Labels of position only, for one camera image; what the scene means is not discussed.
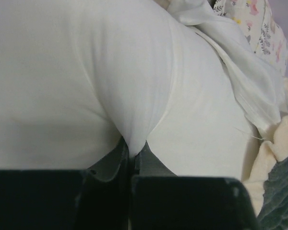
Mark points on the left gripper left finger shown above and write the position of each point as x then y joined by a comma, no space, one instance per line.
85,199

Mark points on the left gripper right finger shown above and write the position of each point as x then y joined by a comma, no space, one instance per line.
161,200

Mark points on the grey pillowcase with cream ruffle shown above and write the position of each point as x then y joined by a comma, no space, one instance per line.
267,184

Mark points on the white pillow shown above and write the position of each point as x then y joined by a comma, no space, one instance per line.
78,75

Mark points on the animal print pillow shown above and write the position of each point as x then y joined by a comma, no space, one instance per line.
264,35

